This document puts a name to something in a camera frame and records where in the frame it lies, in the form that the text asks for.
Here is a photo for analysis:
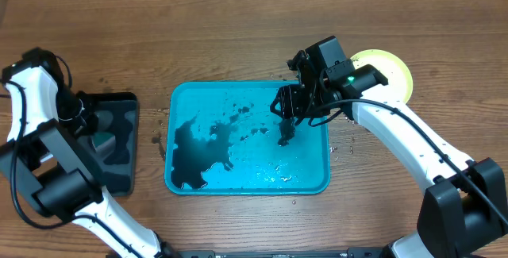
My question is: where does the black plastic water tray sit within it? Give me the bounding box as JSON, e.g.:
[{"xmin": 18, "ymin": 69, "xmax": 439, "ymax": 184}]
[{"xmin": 77, "ymin": 92, "xmax": 139, "ymax": 196}]

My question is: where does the green scouring sponge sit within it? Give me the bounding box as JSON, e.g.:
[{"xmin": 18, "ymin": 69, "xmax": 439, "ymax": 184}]
[{"xmin": 90, "ymin": 132, "xmax": 116, "ymax": 156}]

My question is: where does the teal plastic serving tray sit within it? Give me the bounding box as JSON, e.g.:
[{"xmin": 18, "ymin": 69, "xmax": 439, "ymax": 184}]
[{"xmin": 164, "ymin": 81, "xmax": 331, "ymax": 195}]

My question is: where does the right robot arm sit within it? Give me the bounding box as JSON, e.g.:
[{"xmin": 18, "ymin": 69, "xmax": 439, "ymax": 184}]
[{"xmin": 270, "ymin": 36, "xmax": 507, "ymax": 257}]

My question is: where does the yellow-green plate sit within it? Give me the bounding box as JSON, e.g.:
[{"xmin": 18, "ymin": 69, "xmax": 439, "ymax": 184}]
[{"xmin": 351, "ymin": 49, "xmax": 414, "ymax": 103}]

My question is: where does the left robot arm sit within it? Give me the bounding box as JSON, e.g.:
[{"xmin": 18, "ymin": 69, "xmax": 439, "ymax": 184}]
[{"xmin": 1, "ymin": 48, "xmax": 175, "ymax": 257}]

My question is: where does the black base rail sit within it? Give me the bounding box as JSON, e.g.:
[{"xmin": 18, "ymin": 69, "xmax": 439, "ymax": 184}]
[{"xmin": 160, "ymin": 247, "xmax": 394, "ymax": 258}]

